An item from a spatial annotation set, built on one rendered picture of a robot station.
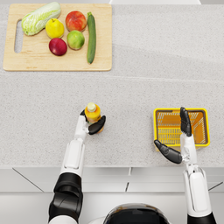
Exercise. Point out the green apple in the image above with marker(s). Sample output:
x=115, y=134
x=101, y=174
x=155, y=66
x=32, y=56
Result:
x=75, y=40

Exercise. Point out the lemon tea bottle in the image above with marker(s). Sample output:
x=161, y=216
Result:
x=92, y=113

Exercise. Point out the yellow lemon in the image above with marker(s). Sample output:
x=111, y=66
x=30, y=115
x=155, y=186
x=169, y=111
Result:
x=54, y=28

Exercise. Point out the napa cabbage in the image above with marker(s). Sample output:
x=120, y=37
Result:
x=40, y=18

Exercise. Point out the green cucumber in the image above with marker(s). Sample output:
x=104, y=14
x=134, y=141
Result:
x=91, y=38

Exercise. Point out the dark round robot body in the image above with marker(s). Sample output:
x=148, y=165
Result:
x=135, y=215

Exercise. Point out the yellow slatted basket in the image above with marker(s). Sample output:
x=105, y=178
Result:
x=172, y=131

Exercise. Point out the dark red plum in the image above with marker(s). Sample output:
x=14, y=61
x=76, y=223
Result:
x=58, y=47

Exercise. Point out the wooden cutting board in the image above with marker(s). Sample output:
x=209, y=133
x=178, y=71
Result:
x=38, y=58

